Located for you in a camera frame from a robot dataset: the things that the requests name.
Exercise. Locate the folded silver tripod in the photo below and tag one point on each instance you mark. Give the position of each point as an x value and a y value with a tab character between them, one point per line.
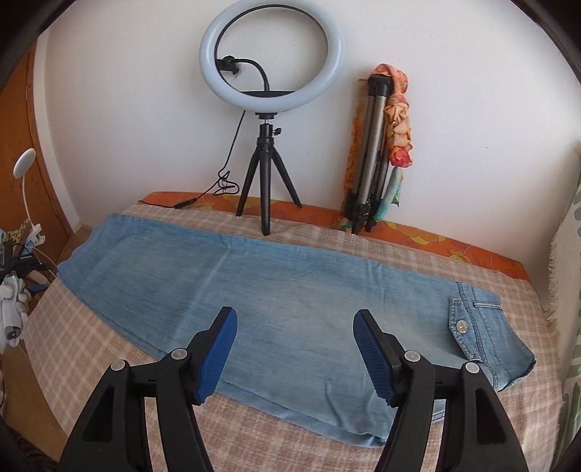
370	154

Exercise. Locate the white gooseneck lamp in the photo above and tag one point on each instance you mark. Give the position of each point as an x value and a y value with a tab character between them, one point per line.
23	181

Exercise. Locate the checked beige blanket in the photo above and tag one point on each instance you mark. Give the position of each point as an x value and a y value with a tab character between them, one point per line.
90	363

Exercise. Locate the black phone holder clip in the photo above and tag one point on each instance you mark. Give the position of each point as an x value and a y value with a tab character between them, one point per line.
228	64

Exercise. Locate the orange floral scarf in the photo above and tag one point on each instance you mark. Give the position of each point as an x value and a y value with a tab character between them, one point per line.
399	122

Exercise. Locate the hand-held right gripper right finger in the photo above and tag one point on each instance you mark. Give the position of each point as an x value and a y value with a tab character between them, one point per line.
373	358

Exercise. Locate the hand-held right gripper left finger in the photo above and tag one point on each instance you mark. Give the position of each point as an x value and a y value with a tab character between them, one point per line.
219	358

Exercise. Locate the wooden door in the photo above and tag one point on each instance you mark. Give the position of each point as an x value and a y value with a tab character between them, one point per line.
27	149

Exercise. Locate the light blue denim pants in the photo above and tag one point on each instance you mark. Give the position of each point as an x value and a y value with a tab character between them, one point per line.
295	295

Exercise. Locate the small black tripod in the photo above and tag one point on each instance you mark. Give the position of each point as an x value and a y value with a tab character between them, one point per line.
268	172

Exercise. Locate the white fringed cloth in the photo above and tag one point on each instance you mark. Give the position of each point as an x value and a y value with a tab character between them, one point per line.
567	254

